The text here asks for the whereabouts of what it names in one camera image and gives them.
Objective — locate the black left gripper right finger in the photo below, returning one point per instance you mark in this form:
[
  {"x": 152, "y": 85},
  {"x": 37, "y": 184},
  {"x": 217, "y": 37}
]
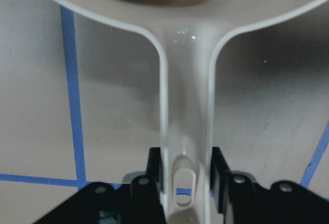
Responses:
[{"x": 240, "y": 199}]

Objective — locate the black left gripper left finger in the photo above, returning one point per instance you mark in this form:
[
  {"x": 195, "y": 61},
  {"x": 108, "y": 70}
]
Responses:
[{"x": 99, "y": 202}]

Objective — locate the beige plastic dustpan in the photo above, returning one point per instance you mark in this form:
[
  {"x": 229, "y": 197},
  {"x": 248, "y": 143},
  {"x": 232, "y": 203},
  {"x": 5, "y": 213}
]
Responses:
[{"x": 188, "y": 35}]

